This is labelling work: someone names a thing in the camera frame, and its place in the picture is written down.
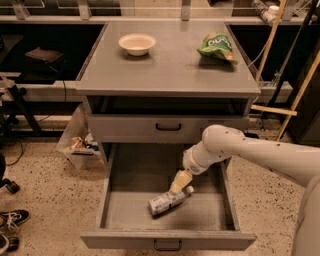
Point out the closed grey upper drawer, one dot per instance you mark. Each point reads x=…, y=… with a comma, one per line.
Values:
x=172, y=129

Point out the green chip bag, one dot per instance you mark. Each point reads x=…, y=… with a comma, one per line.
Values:
x=217, y=49

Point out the black chair caster wheel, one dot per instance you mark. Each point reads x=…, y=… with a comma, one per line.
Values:
x=10, y=185

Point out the clear plastic storage bin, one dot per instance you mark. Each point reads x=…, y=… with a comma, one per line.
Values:
x=77, y=143

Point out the dark notebook on shelf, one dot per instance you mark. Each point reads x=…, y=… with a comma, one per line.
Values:
x=43, y=55

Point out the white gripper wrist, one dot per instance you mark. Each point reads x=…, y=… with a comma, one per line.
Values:
x=191, y=165

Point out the wooden stick frame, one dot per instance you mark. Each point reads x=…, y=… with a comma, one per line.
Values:
x=275, y=82

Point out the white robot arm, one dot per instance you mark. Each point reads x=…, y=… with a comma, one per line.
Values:
x=298, y=163

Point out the blue label plastic bottle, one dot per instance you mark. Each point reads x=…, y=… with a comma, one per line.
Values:
x=167, y=201

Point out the black and white sneaker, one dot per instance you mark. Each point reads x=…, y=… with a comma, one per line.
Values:
x=13, y=219

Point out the open grey bottom drawer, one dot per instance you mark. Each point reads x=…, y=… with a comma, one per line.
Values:
x=136, y=173

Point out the grey drawer cabinet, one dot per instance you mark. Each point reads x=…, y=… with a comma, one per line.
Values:
x=171, y=79

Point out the white paper bowl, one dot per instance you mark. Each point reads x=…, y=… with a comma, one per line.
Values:
x=137, y=44

